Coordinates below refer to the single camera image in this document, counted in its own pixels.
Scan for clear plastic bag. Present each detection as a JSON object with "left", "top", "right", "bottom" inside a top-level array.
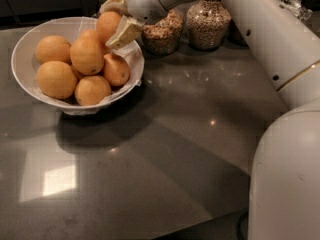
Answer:
[{"left": 278, "top": 0, "right": 312, "bottom": 22}]

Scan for white bowl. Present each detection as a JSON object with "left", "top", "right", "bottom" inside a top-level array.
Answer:
[{"left": 11, "top": 17, "right": 145, "bottom": 115}]

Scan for black cables on floor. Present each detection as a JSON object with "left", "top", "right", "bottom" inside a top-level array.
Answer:
[{"left": 236, "top": 210, "right": 249, "bottom": 240}]

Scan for glass grain jar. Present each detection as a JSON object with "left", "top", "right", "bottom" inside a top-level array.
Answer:
[
  {"left": 186, "top": 0, "right": 231, "bottom": 51},
  {"left": 228, "top": 21, "right": 247, "bottom": 46}
]

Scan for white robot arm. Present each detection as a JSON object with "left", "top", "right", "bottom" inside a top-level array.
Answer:
[{"left": 100, "top": 0, "right": 320, "bottom": 240}]

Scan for back hidden orange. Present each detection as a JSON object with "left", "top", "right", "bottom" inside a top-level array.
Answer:
[{"left": 78, "top": 29, "right": 110, "bottom": 54}]

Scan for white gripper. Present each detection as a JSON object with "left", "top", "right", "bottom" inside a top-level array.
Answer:
[{"left": 99, "top": 0, "right": 195, "bottom": 50}]

